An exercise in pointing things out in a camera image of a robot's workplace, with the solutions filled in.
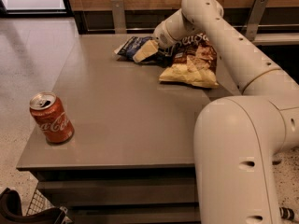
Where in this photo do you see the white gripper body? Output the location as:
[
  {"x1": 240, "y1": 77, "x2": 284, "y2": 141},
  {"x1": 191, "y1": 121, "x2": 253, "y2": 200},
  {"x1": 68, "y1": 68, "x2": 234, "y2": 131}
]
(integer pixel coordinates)
[{"x1": 153, "y1": 21, "x2": 178, "y2": 49}]

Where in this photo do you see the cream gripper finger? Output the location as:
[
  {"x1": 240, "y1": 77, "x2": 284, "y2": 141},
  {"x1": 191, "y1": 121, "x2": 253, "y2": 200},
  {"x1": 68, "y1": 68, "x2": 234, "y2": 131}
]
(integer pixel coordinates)
[{"x1": 133, "y1": 40, "x2": 159, "y2": 63}]

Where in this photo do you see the blue chip bag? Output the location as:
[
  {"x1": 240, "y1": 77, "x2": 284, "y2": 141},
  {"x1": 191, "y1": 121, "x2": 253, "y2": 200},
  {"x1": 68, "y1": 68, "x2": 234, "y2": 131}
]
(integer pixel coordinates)
[{"x1": 114, "y1": 36, "x2": 172, "y2": 67}]

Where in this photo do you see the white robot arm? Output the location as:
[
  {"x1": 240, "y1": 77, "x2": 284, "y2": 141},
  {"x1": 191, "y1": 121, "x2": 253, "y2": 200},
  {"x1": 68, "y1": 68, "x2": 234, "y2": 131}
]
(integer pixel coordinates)
[{"x1": 153, "y1": 0, "x2": 299, "y2": 224}]

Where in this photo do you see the brown sea salt chip bag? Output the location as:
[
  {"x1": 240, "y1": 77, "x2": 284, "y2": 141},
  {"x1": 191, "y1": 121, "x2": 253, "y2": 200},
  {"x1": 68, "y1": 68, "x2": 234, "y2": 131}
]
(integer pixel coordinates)
[{"x1": 159, "y1": 33, "x2": 219, "y2": 89}]

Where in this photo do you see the red coke can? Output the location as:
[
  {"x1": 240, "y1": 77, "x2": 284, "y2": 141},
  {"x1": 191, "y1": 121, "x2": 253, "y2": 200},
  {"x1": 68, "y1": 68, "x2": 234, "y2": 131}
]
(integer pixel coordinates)
[{"x1": 29, "y1": 91, "x2": 74, "y2": 144}]

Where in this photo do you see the dark bag with mesh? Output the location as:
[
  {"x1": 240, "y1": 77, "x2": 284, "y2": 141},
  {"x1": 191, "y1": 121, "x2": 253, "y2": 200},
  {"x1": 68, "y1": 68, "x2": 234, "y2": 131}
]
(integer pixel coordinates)
[{"x1": 0, "y1": 188, "x2": 72, "y2": 224}]

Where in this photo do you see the upper grey drawer front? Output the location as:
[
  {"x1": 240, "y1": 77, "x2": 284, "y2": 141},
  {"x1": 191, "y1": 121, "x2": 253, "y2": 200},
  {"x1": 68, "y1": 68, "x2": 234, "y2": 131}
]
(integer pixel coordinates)
[{"x1": 37, "y1": 178, "x2": 198, "y2": 206}]

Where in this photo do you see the grey drawer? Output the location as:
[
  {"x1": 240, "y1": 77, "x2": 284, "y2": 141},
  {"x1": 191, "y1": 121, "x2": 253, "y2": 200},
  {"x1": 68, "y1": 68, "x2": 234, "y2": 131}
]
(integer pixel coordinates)
[
  {"x1": 37, "y1": 178, "x2": 198, "y2": 206},
  {"x1": 69, "y1": 204, "x2": 201, "y2": 224}
]

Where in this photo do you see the lower grey drawer front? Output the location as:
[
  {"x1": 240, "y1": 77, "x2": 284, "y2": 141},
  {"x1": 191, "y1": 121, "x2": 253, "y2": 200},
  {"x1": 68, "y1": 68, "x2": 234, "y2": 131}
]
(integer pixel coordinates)
[{"x1": 69, "y1": 204, "x2": 201, "y2": 224}]

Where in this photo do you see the black white patterned cylinder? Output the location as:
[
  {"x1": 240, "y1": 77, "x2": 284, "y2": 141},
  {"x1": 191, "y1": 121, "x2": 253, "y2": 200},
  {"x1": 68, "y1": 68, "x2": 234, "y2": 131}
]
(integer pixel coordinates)
[{"x1": 279, "y1": 207, "x2": 295, "y2": 220}]

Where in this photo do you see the left metal wall bracket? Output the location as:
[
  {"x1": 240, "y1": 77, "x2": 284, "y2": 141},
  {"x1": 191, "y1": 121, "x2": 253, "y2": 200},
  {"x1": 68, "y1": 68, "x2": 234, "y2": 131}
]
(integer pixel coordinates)
[{"x1": 111, "y1": 0, "x2": 127, "y2": 34}]

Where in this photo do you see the metal wall bracket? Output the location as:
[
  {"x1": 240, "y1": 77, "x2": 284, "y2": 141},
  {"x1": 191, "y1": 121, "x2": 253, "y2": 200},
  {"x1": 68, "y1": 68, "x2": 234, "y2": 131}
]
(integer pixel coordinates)
[
  {"x1": 245, "y1": 0, "x2": 269, "y2": 41},
  {"x1": 111, "y1": 0, "x2": 127, "y2": 34}
]

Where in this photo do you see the right metal wall bracket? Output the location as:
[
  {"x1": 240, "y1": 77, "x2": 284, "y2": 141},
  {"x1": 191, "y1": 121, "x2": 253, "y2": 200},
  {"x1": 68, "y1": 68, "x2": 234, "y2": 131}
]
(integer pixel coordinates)
[{"x1": 245, "y1": 0, "x2": 269, "y2": 41}]

